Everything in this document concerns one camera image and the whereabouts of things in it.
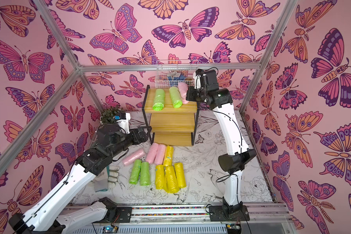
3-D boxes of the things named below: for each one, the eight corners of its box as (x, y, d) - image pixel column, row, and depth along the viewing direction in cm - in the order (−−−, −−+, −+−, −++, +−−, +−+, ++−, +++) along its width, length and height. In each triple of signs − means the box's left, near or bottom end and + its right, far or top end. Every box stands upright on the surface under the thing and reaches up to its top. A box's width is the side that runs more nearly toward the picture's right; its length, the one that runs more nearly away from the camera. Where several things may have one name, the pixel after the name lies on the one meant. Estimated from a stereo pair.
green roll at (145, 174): (141, 186, 84) (140, 185, 82) (141, 164, 93) (140, 162, 90) (150, 185, 85) (149, 183, 82) (150, 163, 93) (149, 161, 91)
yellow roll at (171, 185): (165, 193, 82) (164, 191, 79) (166, 168, 92) (165, 165, 88) (178, 193, 82) (178, 191, 79) (178, 168, 92) (178, 165, 88)
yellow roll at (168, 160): (163, 167, 92) (163, 164, 89) (166, 148, 101) (165, 145, 97) (172, 167, 92) (172, 164, 88) (174, 149, 100) (174, 145, 97)
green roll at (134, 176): (130, 184, 86) (128, 182, 82) (135, 162, 95) (133, 159, 91) (138, 184, 86) (136, 182, 82) (142, 162, 95) (140, 159, 91)
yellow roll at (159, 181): (155, 189, 83) (154, 187, 80) (156, 167, 92) (155, 164, 89) (164, 189, 83) (164, 187, 80) (164, 166, 92) (164, 164, 89)
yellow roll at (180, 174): (177, 188, 84) (177, 186, 81) (174, 165, 93) (174, 162, 90) (186, 187, 84) (186, 185, 82) (182, 164, 94) (182, 161, 91)
